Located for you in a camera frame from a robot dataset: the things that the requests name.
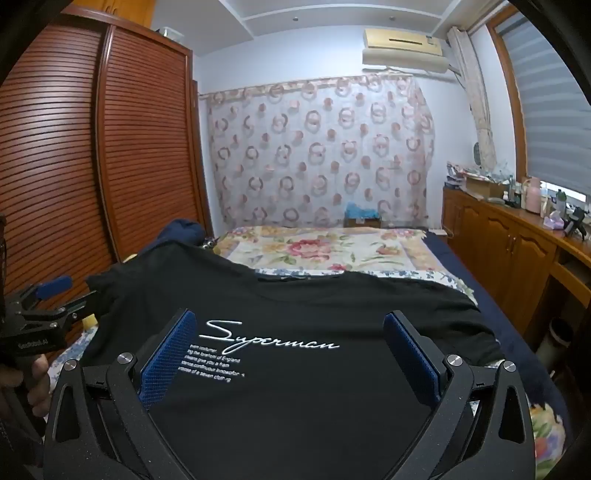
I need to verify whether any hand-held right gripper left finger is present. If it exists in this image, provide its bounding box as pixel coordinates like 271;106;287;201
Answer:
42;308;200;480

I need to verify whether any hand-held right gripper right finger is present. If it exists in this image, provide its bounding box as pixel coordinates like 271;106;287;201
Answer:
382;310;537;480

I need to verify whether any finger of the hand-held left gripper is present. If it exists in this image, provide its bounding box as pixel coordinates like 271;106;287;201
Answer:
25;291;100;330
9;275;74;315

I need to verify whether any black printed t-shirt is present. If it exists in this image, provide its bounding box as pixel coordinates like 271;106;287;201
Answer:
81;243;506;480

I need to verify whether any person's left hand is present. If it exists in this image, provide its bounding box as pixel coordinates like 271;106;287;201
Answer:
24;353;51;418

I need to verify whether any navy bed sheet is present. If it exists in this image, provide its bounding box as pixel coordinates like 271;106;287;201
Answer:
422;230;571;435

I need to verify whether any navy garment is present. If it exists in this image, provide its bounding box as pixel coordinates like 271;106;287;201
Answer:
139;219;208;259

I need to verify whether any white roll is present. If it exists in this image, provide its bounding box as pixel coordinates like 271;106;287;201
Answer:
536;332;555;364

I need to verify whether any cream floral blanket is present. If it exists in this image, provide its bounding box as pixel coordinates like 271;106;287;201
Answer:
215;225;568;480

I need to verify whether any wooden cabinet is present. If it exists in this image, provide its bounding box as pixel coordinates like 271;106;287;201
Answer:
441;182;591;352

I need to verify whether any dark waste bin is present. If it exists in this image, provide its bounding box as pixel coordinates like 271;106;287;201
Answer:
549;318;575;352

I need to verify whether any light blue cloth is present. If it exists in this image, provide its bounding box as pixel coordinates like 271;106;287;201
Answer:
344;202;382;221

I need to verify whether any wooden slatted wardrobe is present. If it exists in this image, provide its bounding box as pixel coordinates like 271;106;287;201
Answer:
0;4;213;333

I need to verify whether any open cardboard box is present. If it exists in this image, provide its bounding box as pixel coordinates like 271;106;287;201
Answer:
464;175;506;198

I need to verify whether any pink bottle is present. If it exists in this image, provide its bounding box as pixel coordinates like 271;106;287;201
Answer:
526;176;543;214

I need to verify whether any black tripod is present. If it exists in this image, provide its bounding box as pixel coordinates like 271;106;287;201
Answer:
561;207;587;241

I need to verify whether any tied floral curtain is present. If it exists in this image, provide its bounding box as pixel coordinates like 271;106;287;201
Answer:
447;27;497;171

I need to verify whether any grey striped window blind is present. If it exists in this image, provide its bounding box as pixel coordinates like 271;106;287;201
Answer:
501;9;591;195

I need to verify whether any beige air conditioner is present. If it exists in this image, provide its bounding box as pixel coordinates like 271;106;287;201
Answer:
361;28;451;73

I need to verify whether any pink ring-patterned curtain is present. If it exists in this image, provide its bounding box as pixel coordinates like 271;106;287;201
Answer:
199;74;437;229

